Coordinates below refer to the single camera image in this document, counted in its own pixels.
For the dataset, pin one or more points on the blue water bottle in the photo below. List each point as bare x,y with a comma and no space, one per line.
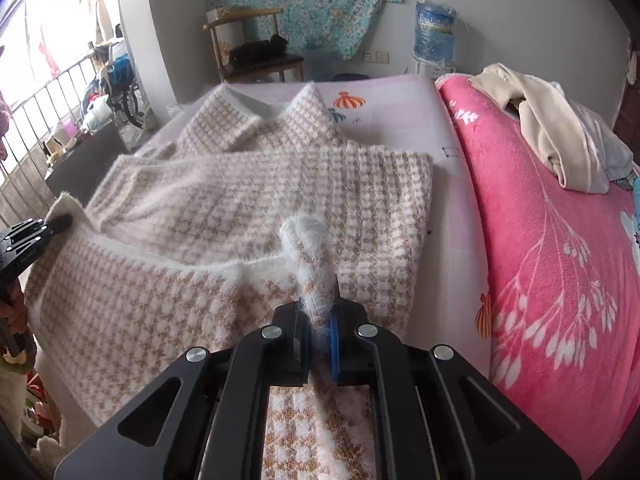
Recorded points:
435,30

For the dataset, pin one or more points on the dark brown door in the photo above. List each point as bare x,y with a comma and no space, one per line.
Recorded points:
629,100

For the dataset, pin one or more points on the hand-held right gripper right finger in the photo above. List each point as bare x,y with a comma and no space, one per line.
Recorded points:
334,347

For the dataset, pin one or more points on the pale grey garment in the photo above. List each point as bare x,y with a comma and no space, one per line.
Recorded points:
612,152

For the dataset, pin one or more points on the dark grey cabinet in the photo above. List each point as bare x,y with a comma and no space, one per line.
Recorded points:
85,160

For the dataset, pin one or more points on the wooden chair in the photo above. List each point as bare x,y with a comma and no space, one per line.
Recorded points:
260,67

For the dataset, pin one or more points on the cream garment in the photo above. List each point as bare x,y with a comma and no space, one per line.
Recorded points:
550,125

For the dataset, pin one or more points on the person's left hand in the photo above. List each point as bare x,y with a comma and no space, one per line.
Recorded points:
14,310

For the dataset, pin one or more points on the teal floral wall cloth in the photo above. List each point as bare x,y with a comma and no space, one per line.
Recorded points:
310,5

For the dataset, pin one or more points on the black bag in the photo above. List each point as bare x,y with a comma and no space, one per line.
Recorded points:
257,51

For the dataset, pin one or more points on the white water dispenser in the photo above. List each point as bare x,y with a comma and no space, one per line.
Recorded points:
425,67

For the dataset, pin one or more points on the metal balcony railing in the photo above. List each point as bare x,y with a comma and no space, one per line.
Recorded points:
45,110

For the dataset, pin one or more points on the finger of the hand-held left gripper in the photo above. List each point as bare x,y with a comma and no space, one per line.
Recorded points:
60,222

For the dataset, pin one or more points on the wheelchair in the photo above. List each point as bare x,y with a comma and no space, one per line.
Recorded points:
122,90

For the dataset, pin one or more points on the pink floral fleece blanket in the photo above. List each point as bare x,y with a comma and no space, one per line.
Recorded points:
550,285

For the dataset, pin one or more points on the beige houndstooth fuzzy coat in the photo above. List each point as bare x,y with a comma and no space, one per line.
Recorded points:
200,210

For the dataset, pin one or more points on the clear plastic bag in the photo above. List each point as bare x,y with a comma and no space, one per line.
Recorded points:
135,135

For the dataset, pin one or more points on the white wall socket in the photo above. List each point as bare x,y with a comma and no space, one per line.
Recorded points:
376,57

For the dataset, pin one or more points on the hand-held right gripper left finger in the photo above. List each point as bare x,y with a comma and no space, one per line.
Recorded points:
290,355

